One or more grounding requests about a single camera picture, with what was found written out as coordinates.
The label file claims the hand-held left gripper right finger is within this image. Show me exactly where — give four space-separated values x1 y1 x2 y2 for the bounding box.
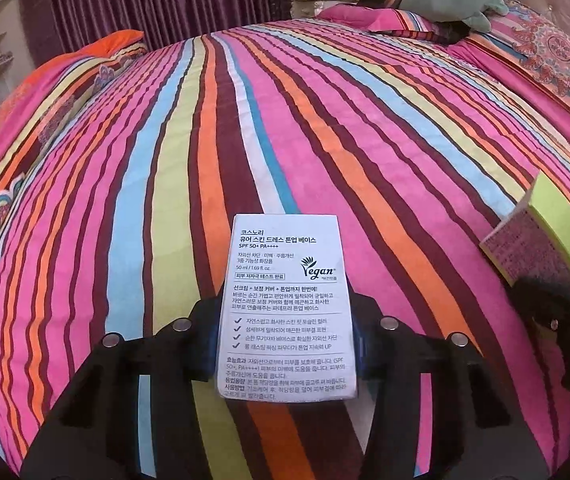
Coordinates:
351 292 552 480

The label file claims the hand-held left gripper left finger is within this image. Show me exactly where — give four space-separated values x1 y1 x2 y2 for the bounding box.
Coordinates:
20 299 224 480

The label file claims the long white printed box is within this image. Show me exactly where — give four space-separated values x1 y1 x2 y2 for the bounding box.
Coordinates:
213 214 356 402

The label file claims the light green box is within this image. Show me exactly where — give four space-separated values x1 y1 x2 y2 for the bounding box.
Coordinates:
480 174 570 313

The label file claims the striped colourful blanket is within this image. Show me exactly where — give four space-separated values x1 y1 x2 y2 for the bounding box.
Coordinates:
0 17 570 480

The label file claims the floral patterned pink pillow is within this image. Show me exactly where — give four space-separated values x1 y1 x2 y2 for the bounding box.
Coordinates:
447 0 570 133

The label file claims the orange patterned pillow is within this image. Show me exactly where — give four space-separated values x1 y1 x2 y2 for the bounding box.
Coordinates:
0 30 149 173

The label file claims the pink striped pillow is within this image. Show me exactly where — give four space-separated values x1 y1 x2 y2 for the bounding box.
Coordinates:
317 4 472 44

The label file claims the cream carved nightstand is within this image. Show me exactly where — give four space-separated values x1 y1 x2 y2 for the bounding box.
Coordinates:
289 0 357 20

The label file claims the purple curtain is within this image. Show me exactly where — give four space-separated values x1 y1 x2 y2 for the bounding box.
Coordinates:
19 0 317 63

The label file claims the white shelf cabinet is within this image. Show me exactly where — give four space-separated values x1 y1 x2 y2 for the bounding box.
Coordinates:
0 7 37 108

